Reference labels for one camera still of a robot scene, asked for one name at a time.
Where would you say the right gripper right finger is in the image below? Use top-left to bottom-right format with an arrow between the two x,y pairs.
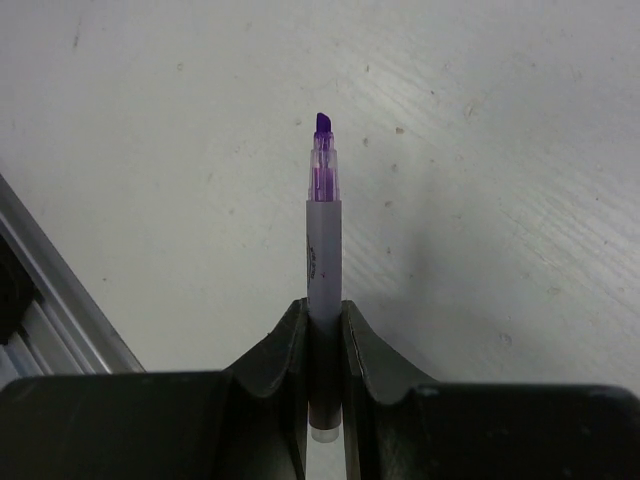
341,301 -> 639,479

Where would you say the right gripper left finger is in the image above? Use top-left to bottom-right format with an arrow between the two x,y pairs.
1,299 -> 308,479

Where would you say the aluminium rail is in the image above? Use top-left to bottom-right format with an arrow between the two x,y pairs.
1,180 -> 144,386

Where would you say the purple highlighter pen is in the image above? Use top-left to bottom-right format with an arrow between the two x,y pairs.
305,113 -> 342,443

